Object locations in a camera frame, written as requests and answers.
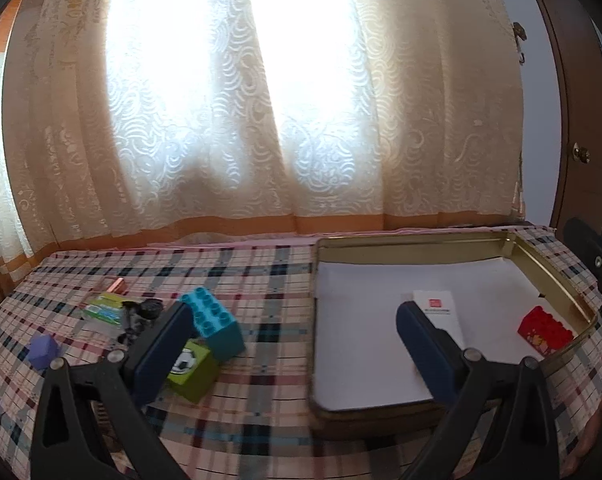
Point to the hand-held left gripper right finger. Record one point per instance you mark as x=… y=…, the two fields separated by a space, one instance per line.
x=421 y=340

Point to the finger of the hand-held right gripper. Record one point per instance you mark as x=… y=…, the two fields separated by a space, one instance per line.
x=588 y=250

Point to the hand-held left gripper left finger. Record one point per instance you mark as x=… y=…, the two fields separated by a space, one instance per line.
x=163 y=345

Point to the small cardboard box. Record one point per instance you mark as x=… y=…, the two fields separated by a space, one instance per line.
x=443 y=315

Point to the black object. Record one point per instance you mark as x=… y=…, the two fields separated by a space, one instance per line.
x=141 y=312

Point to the green cube block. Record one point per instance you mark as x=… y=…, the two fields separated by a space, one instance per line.
x=196 y=375

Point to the blue building block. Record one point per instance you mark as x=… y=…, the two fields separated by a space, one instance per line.
x=221 y=327

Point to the green packet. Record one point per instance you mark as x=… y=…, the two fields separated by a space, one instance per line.
x=106 y=307

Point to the copper coloured small box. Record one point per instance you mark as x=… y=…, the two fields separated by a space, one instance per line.
x=116 y=286

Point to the gold metal tin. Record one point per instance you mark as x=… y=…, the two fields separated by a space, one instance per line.
x=381 y=247

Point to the purple cube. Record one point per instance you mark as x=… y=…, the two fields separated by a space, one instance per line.
x=43 y=352

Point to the white paper liner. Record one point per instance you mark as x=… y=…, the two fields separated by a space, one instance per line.
x=361 y=320

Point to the red building block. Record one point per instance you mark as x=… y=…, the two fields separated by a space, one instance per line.
x=543 y=330

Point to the brass door knob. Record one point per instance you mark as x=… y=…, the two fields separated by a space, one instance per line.
x=581 y=152

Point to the pink sheet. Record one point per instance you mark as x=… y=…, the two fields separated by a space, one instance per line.
x=231 y=244

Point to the plaid cloth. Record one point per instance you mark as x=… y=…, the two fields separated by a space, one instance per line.
x=261 y=270

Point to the brown wooden door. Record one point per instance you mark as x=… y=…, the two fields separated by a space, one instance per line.
x=576 y=85

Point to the cream patterned lace curtain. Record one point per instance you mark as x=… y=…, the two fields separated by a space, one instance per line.
x=331 y=160

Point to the metal wall hook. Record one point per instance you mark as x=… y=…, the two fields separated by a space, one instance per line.
x=518 y=32

